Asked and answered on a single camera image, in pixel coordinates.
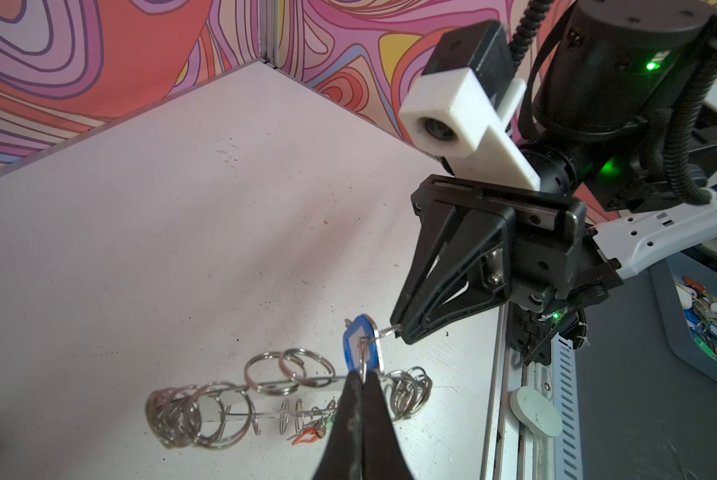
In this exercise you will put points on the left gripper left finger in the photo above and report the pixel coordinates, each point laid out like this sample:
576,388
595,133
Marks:
343,456

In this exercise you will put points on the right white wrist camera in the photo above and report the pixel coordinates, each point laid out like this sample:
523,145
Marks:
461,106

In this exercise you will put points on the white oval puck on rail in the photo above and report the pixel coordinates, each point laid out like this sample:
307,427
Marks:
535,412

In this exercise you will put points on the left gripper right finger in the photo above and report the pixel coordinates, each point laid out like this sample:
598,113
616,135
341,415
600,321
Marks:
382,458

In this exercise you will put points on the grey bin of key tags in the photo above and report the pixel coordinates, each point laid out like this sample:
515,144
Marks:
685,285

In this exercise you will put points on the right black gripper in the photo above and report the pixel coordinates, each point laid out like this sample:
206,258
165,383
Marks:
482,245

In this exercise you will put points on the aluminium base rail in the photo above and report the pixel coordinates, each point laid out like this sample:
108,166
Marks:
511,450

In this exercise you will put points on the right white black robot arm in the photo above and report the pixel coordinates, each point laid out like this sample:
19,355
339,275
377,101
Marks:
573,157

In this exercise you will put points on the metal disc key ring holder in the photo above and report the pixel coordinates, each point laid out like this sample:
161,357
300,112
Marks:
293,389

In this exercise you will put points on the red key tag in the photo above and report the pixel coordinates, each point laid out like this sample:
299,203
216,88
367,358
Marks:
309,435

